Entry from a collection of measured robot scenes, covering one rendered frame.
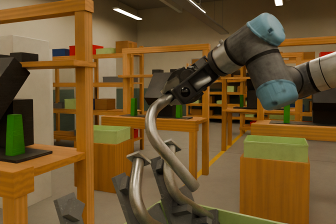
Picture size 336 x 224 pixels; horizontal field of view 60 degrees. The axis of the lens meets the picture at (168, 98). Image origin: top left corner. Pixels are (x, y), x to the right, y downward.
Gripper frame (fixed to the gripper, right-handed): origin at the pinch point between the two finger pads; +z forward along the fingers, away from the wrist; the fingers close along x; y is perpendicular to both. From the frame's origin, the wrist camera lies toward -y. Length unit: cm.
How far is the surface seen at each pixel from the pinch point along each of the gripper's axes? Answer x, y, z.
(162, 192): -21.6, -11.4, 13.8
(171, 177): -19.0, -9.4, 8.8
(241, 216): -43.9, 1.5, 6.7
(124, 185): -10.2, -24.3, 5.8
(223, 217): -42.2, 0.3, 12.4
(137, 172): -9.8, -20.5, 3.6
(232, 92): -168, 810, 521
